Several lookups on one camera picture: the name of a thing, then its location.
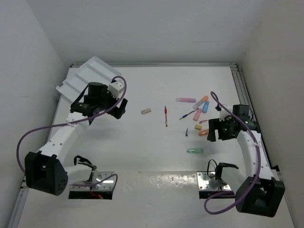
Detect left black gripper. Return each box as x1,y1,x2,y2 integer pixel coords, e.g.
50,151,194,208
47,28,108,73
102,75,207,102
96,84,127,118

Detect green highlighter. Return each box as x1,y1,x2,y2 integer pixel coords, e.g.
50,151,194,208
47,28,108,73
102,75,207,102
187,148,204,154

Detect blue highlighter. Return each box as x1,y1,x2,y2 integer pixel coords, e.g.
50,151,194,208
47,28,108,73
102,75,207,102
202,101,209,113

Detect orange capped white highlighter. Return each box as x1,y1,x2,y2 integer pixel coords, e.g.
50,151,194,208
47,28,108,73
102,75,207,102
192,95,209,109

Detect purple pink highlighter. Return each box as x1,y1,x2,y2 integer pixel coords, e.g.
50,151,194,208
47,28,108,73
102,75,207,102
176,97,196,103

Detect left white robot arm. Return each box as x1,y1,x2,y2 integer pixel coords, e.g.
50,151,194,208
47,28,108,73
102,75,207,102
24,78,128,196

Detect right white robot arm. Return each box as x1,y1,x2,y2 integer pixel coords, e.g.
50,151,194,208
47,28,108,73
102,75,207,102
207,104,285,218

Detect yellow eraser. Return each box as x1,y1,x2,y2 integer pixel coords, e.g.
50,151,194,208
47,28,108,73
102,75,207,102
195,124,202,130

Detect white eraser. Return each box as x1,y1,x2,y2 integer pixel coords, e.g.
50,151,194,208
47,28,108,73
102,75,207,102
141,108,152,114

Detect blue pen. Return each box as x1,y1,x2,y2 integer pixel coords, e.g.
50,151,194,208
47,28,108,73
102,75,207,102
179,108,198,120

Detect red pen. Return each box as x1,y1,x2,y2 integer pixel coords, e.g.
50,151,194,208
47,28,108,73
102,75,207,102
164,105,168,127

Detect white compartment tray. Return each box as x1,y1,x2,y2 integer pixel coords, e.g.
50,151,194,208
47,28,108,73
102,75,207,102
56,57,122,110

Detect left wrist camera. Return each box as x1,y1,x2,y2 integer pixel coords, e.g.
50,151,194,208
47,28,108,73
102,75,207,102
107,81,124,99

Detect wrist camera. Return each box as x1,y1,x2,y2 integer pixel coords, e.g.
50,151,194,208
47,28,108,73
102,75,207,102
107,81,124,99
215,104,232,121

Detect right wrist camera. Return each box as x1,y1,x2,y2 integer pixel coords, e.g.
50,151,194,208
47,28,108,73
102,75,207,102
215,104,232,121

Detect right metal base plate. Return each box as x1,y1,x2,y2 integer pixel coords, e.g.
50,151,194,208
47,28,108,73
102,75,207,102
197,171,231,191

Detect metal base plate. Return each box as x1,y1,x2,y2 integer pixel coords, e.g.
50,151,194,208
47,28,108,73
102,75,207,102
70,171,117,192
197,171,231,191

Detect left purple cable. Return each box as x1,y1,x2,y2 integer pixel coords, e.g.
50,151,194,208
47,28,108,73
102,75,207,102
16,76,127,190

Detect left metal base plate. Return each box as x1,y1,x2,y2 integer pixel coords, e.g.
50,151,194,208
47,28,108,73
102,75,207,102
70,171,117,192

